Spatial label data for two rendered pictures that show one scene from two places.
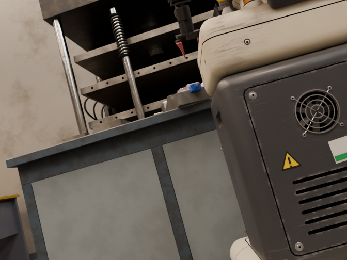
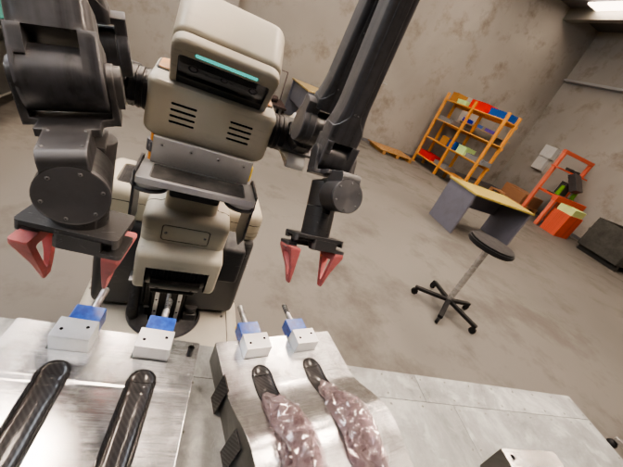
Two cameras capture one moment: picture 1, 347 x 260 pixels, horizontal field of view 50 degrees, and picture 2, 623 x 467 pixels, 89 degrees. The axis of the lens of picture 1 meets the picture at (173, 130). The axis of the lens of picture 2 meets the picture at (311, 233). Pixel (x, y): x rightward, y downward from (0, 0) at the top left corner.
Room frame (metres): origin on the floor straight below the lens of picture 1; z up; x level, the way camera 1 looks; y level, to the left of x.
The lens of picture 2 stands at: (1.95, -0.42, 1.35)
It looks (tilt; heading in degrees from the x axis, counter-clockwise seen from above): 27 degrees down; 153
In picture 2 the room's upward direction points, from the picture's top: 24 degrees clockwise
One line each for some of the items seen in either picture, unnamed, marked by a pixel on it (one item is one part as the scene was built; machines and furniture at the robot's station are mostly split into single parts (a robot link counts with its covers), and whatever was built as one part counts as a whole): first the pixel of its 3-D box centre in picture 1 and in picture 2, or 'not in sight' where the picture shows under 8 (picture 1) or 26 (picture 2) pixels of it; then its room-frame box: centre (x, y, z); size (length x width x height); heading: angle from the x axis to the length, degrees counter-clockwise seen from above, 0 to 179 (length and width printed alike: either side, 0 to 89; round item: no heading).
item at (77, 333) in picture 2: not in sight; (89, 316); (1.53, -0.51, 0.89); 0.13 x 0.05 x 0.05; 172
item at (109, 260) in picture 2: not in sight; (96, 256); (1.58, -0.50, 1.05); 0.07 x 0.07 x 0.09; 82
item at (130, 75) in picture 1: (136, 97); not in sight; (2.45, 0.18, 1.10); 0.05 x 0.05 x 1.30
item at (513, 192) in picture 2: not in sight; (514, 195); (-4.99, 9.23, 0.23); 1.29 x 0.88 x 0.47; 179
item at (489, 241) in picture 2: not in sight; (468, 277); (0.40, 1.89, 0.36); 0.60 x 0.57 x 0.72; 3
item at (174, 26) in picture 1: (156, 50); not in sight; (2.82, -0.04, 1.51); 1.10 x 0.70 x 0.05; 82
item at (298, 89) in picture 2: not in sight; (309, 107); (-5.59, 2.05, 0.42); 1.59 x 0.82 x 0.85; 179
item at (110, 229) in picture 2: not in sight; (82, 203); (1.57, -0.52, 1.12); 0.10 x 0.07 x 0.07; 82
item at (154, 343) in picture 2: not in sight; (160, 326); (1.55, -0.40, 0.89); 0.13 x 0.05 x 0.05; 172
